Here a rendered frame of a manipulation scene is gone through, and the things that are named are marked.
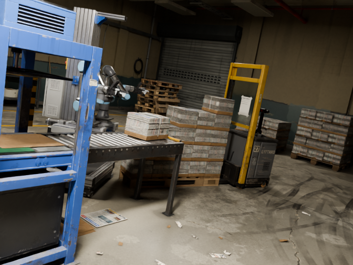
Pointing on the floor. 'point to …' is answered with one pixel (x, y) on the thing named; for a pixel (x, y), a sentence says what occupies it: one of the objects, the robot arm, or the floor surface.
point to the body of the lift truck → (258, 158)
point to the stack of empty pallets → (154, 94)
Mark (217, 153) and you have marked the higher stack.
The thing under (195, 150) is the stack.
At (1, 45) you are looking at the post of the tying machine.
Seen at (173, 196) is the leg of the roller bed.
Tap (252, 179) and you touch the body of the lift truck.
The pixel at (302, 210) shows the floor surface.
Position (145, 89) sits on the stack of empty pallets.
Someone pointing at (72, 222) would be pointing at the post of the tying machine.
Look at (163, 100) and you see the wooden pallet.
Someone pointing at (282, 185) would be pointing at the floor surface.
